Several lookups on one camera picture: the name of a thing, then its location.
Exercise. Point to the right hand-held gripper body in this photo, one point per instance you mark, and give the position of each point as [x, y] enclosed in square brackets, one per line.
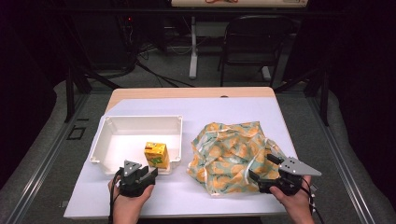
[292, 171]

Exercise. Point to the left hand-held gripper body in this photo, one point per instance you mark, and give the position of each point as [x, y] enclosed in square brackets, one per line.
[130, 183]

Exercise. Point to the yellow juice carton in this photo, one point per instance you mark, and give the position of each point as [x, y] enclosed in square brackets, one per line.
[156, 155]

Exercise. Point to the white plastic box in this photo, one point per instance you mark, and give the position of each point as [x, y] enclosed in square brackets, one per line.
[124, 143]

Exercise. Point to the orange patterned fabric bag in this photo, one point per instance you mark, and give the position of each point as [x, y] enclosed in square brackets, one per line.
[224, 158]

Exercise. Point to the person's left hand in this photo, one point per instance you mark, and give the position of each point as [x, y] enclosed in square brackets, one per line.
[127, 205]

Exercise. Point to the person's right hand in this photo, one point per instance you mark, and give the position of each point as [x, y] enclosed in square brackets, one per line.
[295, 203]

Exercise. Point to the white table sheet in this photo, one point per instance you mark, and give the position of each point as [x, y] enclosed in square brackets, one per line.
[186, 199]

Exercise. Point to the black metal stand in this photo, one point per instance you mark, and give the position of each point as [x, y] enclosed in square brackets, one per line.
[324, 96]
[71, 93]

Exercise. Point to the dark table grommet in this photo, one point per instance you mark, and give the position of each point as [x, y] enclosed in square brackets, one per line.
[224, 96]

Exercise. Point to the white metal table foot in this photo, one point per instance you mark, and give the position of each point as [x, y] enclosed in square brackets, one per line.
[266, 74]

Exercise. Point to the black folding chair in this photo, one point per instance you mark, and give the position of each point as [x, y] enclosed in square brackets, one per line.
[255, 34]

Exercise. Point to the white metal table leg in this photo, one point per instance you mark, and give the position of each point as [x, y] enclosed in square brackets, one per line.
[193, 53]

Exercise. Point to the aluminium rail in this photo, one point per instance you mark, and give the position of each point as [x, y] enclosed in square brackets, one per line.
[339, 158]
[46, 158]

